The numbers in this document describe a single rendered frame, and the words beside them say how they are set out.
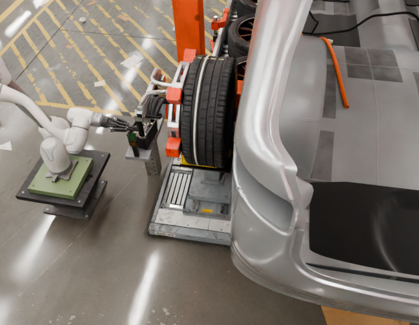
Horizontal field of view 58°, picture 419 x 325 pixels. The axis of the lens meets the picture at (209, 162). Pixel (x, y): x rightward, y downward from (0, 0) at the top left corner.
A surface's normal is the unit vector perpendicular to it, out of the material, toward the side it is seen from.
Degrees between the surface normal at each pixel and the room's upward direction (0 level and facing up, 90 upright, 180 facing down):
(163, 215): 0
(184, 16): 90
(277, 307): 0
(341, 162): 20
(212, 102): 38
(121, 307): 0
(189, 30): 90
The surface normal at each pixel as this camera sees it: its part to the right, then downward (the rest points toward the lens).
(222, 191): -0.03, -0.64
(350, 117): -0.08, -0.35
